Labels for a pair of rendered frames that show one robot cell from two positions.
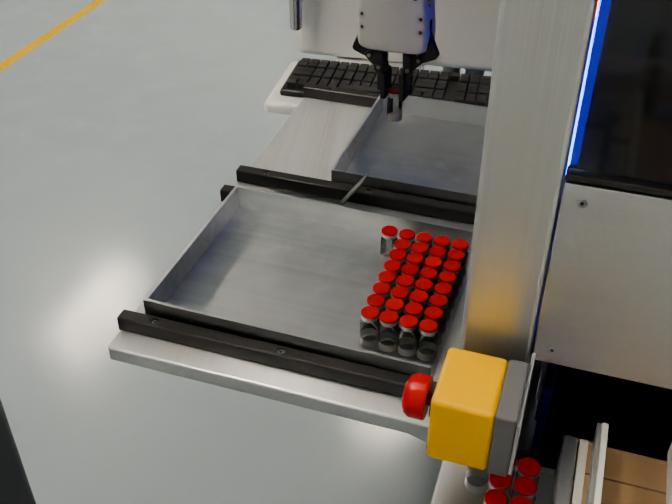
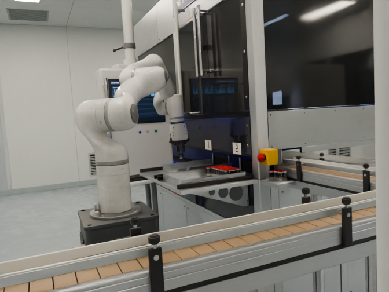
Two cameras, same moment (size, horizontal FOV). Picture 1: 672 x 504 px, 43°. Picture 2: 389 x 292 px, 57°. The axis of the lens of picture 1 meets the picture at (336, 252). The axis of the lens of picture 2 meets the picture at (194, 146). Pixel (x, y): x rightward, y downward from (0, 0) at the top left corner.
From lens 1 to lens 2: 137 cm
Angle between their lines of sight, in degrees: 50
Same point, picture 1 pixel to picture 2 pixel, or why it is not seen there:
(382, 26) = (178, 134)
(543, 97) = (263, 97)
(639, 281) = (280, 127)
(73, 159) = not seen: outside the picture
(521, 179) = (262, 112)
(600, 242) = (274, 121)
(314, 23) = not seen: hidden behind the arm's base
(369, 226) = (197, 173)
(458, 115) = (182, 165)
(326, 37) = not seen: hidden behind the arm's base
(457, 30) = (153, 162)
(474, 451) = (276, 159)
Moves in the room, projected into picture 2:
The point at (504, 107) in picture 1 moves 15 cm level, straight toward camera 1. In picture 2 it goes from (258, 100) to (281, 98)
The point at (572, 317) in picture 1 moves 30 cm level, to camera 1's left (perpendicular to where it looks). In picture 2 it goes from (273, 138) to (232, 143)
